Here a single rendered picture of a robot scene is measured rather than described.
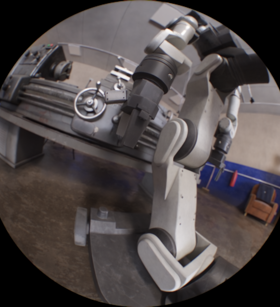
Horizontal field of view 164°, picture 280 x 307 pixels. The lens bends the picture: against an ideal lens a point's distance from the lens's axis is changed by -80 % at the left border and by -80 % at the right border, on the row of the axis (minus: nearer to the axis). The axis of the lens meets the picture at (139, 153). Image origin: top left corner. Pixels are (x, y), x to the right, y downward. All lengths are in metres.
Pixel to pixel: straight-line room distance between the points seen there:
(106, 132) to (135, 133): 0.50
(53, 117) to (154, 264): 1.01
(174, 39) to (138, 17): 2.80
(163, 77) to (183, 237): 0.38
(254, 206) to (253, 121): 2.87
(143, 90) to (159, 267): 0.37
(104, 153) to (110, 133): 0.14
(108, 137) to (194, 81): 0.56
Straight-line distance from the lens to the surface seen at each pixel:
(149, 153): 0.94
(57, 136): 0.70
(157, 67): 0.21
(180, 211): 0.28
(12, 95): 1.18
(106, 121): 0.65
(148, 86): 0.19
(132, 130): 0.15
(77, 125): 0.64
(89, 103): 0.59
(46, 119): 0.96
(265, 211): 3.17
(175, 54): 0.28
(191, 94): 0.40
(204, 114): 0.32
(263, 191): 3.39
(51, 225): 0.66
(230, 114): 0.59
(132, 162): 0.70
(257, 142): 4.16
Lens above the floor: 0.53
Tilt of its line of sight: 1 degrees down
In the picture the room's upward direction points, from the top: 21 degrees clockwise
